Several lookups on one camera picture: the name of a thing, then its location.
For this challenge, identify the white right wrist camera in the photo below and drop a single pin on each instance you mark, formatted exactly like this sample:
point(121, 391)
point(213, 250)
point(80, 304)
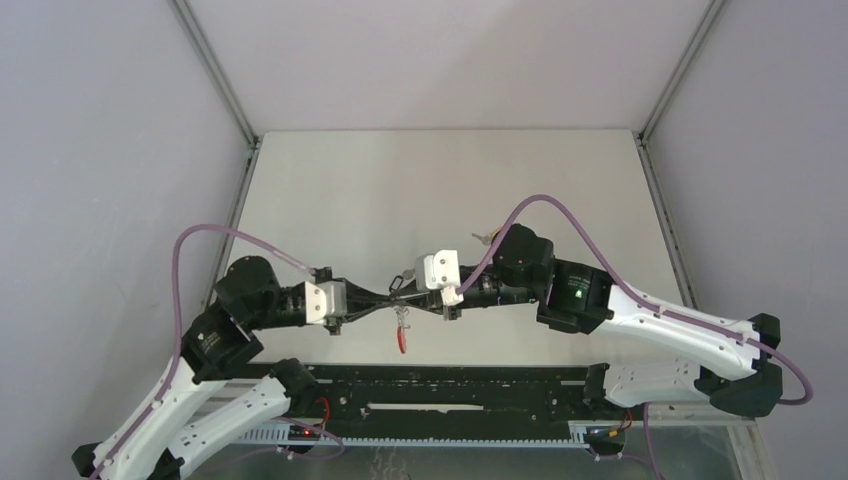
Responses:
point(440, 271)

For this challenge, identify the red-handled metal key holder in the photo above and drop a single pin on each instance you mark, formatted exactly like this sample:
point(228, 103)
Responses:
point(401, 311)

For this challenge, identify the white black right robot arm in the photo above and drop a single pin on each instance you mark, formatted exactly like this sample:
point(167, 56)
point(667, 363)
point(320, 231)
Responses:
point(719, 361)

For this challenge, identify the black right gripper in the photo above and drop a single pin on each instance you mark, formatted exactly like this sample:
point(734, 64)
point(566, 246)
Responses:
point(428, 303)

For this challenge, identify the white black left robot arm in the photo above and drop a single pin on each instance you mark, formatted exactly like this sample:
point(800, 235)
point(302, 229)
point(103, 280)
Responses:
point(161, 439)

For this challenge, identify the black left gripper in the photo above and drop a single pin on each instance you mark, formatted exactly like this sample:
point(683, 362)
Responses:
point(361, 302)

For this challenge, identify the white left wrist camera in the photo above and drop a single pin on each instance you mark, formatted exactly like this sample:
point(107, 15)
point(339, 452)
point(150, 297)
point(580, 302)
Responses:
point(324, 301)

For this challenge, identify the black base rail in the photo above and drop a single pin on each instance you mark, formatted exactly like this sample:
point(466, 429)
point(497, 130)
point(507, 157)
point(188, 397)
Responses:
point(372, 402)

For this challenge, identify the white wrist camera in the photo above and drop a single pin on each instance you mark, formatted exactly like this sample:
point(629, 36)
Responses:
point(324, 301)
point(440, 271)

